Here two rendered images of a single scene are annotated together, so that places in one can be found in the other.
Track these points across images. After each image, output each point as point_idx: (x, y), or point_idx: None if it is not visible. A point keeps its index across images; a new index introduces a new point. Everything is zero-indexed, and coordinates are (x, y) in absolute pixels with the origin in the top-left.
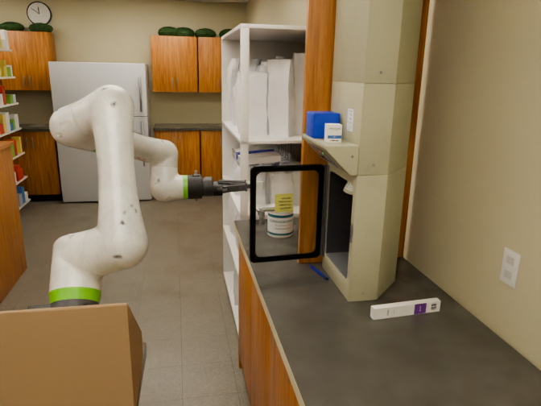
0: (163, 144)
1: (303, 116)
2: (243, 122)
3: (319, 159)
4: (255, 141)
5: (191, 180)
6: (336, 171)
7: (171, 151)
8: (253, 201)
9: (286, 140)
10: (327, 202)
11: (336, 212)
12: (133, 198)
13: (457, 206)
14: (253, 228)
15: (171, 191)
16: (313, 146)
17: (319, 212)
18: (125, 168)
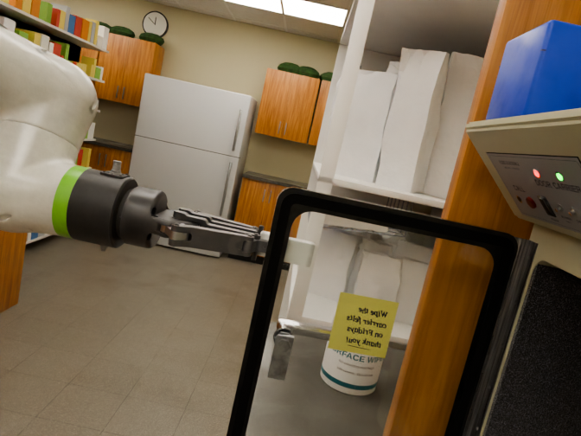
0: (33, 56)
1: (482, 81)
2: (332, 143)
3: (500, 220)
4: (347, 182)
5: (86, 183)
6: (578, 268)
7: (59, 85)
8: (264, 297)
9: (405, 194)
10: (501, 360)
11: (525, 399)
12: None
13: None
14: (247, 379)
15: (15, 200)
16: (511, 155)
17: (467, 382)
18: None
